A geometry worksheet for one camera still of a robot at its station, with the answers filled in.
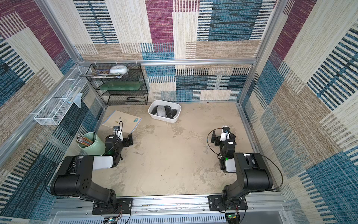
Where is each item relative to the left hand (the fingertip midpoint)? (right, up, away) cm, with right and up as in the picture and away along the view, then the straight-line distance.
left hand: (123, 134), depth 94 cm
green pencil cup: (-11, -7, -11) cm, 17 cm away
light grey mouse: (+23, +16, +13) cm, 31 cm away
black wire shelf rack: (+5, +29, 0) cm, 30 cm away
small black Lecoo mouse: (+31, +14, +13) cm, 36 cm away
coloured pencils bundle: (-17, -1, -15) cm, 23 cm away
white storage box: (+32, +21, +21) cm, 44 cm away
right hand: (+65, +3, -4) cm, 65 cm away
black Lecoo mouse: (+18, +16, +17) cm, 30 cm away
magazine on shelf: (-11, +39, -3) cm, 41 cm away
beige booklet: (-1, +7, +14) cm, 16 cm away
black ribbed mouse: (+28, +18, +19) cm, 38 cm away
